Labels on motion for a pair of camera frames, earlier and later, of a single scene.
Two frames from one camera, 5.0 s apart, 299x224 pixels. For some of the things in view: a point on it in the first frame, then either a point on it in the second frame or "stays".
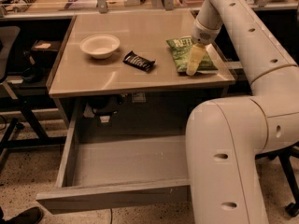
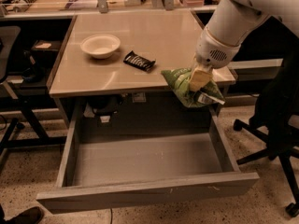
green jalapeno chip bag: [181, 49] to [178, 81]
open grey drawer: [119, 171] stays
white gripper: [203, 34] to [212, 51]
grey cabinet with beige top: [114, 72] stays
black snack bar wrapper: [144, 63] stays
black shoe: [30, 216] stays
